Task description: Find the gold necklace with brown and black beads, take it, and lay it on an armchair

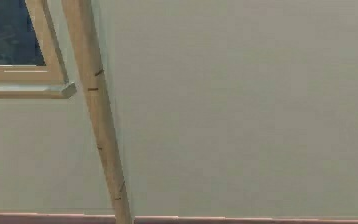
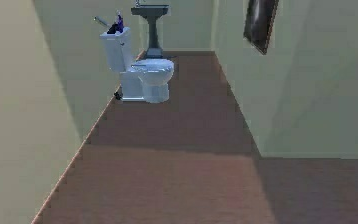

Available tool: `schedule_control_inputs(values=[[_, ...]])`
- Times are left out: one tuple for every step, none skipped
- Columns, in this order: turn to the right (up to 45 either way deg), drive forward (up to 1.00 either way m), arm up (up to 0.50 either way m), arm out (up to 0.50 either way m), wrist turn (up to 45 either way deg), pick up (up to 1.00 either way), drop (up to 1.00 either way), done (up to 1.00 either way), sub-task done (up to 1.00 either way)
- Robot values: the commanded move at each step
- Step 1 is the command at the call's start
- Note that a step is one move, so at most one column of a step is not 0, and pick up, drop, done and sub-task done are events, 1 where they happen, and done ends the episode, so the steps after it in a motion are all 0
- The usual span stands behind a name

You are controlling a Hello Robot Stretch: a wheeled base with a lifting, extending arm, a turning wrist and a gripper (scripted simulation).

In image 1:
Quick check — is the light wooden door frame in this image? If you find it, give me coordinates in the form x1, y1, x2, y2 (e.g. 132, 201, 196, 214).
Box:
60, 0, 133, 224

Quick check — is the wooden framed window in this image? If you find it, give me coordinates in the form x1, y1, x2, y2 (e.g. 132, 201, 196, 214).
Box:
0, 0, 78, 100

